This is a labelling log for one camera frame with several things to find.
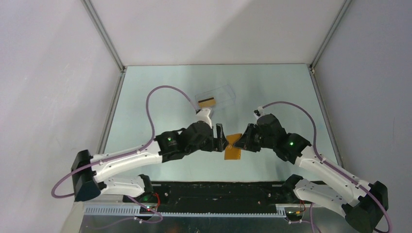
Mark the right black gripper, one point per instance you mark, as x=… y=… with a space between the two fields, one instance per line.
x=245 y=142

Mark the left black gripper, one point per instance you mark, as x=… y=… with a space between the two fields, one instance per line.
x=218 y=146

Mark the orange card holder wallet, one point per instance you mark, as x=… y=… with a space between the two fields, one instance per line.
x=231 y=152

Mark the gold credit card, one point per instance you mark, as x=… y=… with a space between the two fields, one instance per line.
x=207 y=103

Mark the clear plastic card box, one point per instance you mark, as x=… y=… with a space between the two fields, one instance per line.
x=224 y=95

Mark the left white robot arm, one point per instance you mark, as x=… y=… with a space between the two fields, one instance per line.
x=94 y=175

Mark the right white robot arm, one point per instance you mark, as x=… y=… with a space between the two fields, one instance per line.
x=362 y=204

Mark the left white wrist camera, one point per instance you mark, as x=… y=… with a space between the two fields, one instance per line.
x=204 y=114

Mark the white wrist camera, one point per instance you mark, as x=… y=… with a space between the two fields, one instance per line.
x=259 y=112
x=204 y=114

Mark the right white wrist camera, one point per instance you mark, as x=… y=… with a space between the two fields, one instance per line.
x=259 y=112

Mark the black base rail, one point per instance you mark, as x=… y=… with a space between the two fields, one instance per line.
x=221 y=197

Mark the grey slotted cable duct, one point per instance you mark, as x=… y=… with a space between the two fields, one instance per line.
x=129 y=210

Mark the right aluminium frame post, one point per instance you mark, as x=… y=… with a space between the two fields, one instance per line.
x=319 y=79

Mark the aluminium frame post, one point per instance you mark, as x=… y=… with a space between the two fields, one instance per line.
x=319 y=79
x=107 y=41

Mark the left aluminium frame post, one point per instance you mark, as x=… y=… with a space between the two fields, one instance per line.
x=107 y=41

